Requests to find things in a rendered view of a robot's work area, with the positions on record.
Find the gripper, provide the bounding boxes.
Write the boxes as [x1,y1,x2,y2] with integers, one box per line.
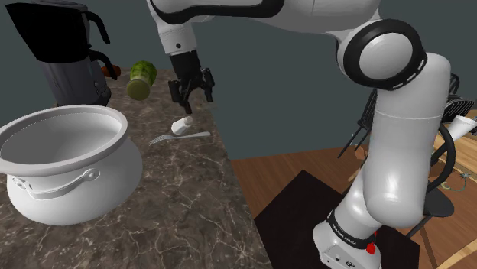
[167,49,216,115]

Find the small white bottle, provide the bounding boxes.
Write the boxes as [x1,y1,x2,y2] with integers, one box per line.
[170,115,195,137]

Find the silver fork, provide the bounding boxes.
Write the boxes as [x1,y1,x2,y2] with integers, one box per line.
[148,131,212,147]

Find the orange carrot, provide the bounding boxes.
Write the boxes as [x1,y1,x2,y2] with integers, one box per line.
[100,64,122,79]

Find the black and grey coffee maker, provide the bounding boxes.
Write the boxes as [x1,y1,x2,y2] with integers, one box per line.
[5,0,118,108]

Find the large white pot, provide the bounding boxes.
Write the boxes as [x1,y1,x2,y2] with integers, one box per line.
[0,104,144,227]

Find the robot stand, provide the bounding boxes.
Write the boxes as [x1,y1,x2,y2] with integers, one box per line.
[253,169,420,269]

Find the black chair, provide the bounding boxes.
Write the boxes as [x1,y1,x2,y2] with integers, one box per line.
[337,73,476,239]

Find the white cone cup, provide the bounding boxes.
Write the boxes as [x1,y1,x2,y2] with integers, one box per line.
[446,114,477,141]

